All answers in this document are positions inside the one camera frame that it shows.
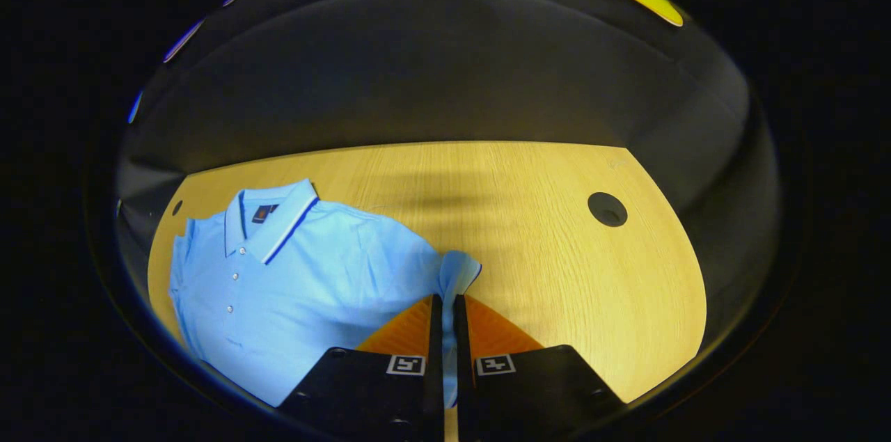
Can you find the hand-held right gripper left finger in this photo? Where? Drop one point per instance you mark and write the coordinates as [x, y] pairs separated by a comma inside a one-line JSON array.
[[436, 358]]

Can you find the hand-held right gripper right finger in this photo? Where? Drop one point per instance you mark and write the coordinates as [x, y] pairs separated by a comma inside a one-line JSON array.
[[461, 358]]

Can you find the black backdrop cloth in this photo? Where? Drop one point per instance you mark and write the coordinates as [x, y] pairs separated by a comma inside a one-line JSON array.
[[452, 66]]

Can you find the light blue T-shirt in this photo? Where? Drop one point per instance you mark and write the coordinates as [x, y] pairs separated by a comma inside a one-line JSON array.
[[313, 289]]

